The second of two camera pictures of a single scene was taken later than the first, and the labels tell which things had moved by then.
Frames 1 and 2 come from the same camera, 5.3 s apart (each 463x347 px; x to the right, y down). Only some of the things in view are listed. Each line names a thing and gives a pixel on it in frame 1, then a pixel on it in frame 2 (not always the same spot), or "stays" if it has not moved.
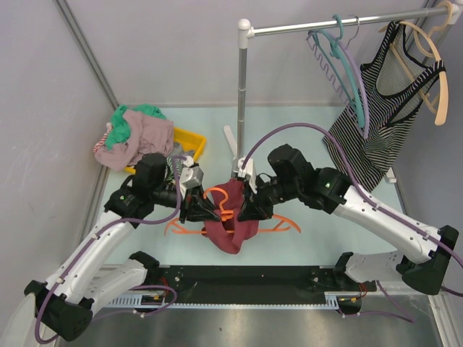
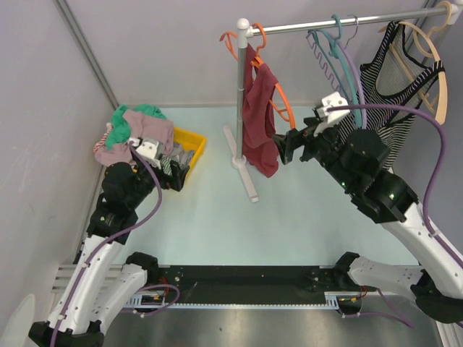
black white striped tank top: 396,85 stays
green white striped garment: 170,170 stays
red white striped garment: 108,128 stays
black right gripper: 252,209 -> 286,143
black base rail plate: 250,283 stays
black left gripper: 195,207 -> 173,181
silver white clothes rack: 245,30 stays
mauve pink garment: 147,136 stays
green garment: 119,131 stays
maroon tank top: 228,233 -> 260,148
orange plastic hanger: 226,217 -> 260,63
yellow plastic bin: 187,139 stays
